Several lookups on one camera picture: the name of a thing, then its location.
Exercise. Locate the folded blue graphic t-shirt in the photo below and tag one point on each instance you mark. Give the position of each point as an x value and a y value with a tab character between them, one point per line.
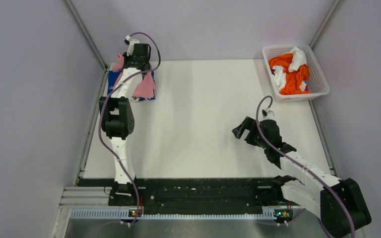
111	82

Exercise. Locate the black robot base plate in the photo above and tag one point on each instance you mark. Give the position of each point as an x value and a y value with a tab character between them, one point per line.
204	198

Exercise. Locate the white t-shirt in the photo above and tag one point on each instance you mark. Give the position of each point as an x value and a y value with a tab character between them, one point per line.
298	59

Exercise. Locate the white plastic basket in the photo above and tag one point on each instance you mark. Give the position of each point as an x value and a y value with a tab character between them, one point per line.
316	83

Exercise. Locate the orange t-shirt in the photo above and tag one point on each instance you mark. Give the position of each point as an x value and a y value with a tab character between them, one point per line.
289	82

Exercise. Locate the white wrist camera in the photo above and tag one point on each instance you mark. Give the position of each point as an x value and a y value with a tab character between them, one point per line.
131	43
267	113

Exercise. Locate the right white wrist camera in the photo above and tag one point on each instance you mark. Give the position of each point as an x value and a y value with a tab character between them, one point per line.
267	113

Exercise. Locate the aluminium frame rail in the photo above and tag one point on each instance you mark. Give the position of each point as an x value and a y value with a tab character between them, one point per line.
84	32

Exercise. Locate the pink t-shirt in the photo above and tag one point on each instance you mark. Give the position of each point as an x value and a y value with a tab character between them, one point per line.
144	90

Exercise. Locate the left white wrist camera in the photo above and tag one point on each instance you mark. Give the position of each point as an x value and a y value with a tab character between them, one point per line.
131	43

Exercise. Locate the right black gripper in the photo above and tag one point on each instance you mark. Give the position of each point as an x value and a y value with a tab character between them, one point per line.
250	123

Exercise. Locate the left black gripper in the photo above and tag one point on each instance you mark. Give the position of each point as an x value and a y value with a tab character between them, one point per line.
126	58

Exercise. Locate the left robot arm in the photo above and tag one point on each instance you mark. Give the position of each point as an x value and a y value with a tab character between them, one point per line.
117	123

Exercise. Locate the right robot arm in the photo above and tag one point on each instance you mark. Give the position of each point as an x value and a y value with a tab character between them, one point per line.
338	203

